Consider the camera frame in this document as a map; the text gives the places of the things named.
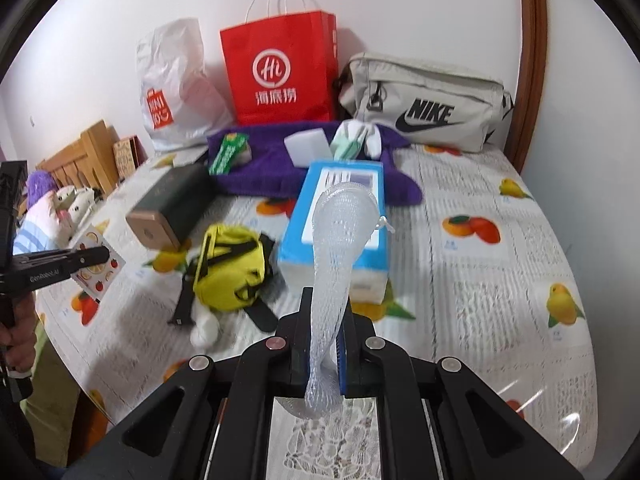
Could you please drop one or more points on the white foam net sleeve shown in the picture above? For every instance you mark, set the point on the white foam net sleeve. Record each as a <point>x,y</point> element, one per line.
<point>345,220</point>

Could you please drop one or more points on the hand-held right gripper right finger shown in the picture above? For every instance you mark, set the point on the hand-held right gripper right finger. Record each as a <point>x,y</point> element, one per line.
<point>342,360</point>

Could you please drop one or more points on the red paper bag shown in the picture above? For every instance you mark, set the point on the red paper bag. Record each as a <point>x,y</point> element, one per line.
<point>280,50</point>

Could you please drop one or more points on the blue tissue pack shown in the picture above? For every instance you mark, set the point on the blue tissue pack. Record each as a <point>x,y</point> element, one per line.
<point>300,240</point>

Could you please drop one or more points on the white plastic shopping bag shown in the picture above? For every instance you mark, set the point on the white plastic shopping bag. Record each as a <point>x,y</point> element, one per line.
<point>175,85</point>

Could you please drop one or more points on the green wipes packet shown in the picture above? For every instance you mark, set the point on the green wipes packet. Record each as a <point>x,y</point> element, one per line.
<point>230,155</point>

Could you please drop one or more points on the fruit sticker sheet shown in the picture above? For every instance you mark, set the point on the fruit sticker sheet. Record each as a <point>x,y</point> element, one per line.
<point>97,280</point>

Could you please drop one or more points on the fruit print tablecloth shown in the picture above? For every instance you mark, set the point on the fruit print tablecloth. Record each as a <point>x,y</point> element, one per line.
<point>475,310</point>

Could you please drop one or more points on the brown illustrated book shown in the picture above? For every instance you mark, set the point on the brown illustrated book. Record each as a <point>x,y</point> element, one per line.
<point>127,155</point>

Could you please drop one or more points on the dark green tin box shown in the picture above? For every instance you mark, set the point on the dark green tin box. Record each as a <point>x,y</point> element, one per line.
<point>175,195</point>

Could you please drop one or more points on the wooden headboard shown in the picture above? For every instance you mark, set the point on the wooden headboard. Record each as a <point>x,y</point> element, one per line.
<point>85,155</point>

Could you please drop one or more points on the purple towel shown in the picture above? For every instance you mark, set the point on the purple towel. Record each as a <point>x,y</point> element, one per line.
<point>270,180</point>

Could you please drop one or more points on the grey waist bag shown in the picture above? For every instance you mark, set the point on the grey waist bag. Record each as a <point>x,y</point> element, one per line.
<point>430,85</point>

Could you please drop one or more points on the white spotted plush toy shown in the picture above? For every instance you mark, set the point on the white spotted plush toy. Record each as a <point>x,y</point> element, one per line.
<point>75,205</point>

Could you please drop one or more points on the white pompom charm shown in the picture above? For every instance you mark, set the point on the white pompom charm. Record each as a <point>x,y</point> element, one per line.
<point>206,329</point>

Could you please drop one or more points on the purple plush toy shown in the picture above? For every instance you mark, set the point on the purple plush toy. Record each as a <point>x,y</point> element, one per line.
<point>40,187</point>

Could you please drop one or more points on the person's left hand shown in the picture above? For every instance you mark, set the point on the person's left hand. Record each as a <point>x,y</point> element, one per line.
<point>22,345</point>

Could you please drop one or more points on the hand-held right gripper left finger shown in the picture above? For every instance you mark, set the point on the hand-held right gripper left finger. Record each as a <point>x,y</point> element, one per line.
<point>295,350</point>

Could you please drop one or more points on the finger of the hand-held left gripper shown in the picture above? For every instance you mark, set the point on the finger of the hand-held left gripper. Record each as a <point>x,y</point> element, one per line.
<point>87,258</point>

